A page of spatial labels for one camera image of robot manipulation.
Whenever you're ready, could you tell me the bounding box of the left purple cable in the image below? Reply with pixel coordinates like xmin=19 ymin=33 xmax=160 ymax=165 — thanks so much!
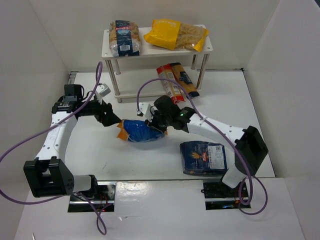
xmin=0 ymin=60 xmax=108 ymax=235

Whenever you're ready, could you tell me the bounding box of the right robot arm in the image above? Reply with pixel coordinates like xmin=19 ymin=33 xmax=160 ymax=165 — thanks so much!
xmin=138 ymin=95 xmax=269 ymax=189

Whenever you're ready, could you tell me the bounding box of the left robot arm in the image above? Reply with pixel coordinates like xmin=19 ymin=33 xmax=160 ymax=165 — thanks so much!
xmin=23 ymin=83 xmax=121 ymax=198

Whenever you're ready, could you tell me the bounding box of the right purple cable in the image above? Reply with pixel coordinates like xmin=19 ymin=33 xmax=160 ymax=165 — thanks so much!
xmin=136 ymin=77 xmax=270 ymax=215

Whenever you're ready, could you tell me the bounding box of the dark blue pasta box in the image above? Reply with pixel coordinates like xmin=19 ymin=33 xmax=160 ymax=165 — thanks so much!
xmin=179 ymin=141 xmax=228 ymax=176

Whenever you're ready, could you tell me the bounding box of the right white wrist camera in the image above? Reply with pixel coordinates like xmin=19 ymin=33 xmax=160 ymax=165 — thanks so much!
xmin=137 ymin=102 xmax=154 ymax=122

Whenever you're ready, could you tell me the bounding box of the purple cable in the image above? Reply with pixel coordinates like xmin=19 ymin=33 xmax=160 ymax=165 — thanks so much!
xmin=136 ymin=77 xmax=270 ymax=215
xmin=0 ymin=60 xmax=108 ymax=235

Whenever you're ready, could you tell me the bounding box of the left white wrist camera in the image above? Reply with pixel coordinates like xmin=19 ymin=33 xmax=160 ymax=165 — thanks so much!
xmin=95 ymin=83 xmax=111 ymax=105

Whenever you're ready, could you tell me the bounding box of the blue clear pasta bag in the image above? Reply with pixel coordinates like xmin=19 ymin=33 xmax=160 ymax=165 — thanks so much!
xmin=109 ymin=20 xmax=141 ymax=57

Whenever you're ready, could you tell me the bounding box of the orange blue orecchiette bag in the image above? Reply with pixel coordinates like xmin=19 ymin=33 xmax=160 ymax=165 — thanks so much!
xmin=116 ymin=119 xmax=168 ymax=143

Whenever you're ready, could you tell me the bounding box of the white two-tier shelf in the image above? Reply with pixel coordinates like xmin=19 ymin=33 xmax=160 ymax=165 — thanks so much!
xmin=101 ymin=27 xmax=213 ymax=103

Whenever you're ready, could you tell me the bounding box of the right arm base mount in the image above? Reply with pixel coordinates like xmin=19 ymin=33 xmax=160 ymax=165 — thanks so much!
xmin=200 ymin=181 xmax=251 ymax=211

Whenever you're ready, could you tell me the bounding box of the yellow fusilli pasta bag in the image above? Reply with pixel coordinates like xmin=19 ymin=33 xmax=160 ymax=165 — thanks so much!
xmin=143 ymin=18 xmax=209 ymax=52

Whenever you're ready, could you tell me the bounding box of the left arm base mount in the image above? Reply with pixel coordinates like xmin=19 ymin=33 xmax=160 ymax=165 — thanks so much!
xmin=67 ymin=181 xmax=116 ymax=213

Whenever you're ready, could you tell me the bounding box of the red spaghetti pack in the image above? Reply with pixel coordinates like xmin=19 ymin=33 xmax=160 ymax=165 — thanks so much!
xmin=156 ymin=64 xmax=185 ymax=104

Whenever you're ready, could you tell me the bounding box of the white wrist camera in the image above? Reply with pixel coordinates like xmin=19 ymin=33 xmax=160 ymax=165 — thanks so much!
xmin=95 ymin=83 xmax=111 ymax=105
xmin=137 ymin=102 xmax=154 ymax=122

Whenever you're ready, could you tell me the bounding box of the yellow blue spaghetti pack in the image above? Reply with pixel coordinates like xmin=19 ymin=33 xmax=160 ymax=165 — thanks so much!
xmin=169 ymin=62 xmax=200 ymax=98

